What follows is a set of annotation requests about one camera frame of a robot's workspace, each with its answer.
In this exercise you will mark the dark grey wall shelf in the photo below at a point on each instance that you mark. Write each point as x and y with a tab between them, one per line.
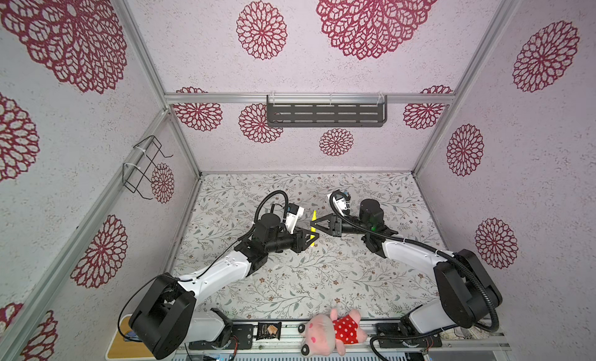
325	115

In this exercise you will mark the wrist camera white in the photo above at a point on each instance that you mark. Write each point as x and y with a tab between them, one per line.
293	214
341	201

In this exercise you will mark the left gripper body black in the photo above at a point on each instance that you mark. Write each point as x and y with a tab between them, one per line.
298	241

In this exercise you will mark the black wire wall rack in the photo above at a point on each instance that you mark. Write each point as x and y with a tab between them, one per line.
134	174

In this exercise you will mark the pink pig plush toy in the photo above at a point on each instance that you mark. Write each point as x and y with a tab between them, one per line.
324	334

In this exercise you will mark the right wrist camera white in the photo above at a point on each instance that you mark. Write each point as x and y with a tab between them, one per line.
341	201

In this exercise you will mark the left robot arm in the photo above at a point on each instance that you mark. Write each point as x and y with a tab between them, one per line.
167	317

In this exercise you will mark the small dark snack packet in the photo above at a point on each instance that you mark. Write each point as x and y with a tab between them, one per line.
269	330

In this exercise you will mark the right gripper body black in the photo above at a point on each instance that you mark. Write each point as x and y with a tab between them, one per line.
336	225

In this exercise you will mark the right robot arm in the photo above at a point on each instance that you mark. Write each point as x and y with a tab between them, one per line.
467	298

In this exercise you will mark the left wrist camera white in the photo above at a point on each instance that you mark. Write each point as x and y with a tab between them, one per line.
293	214

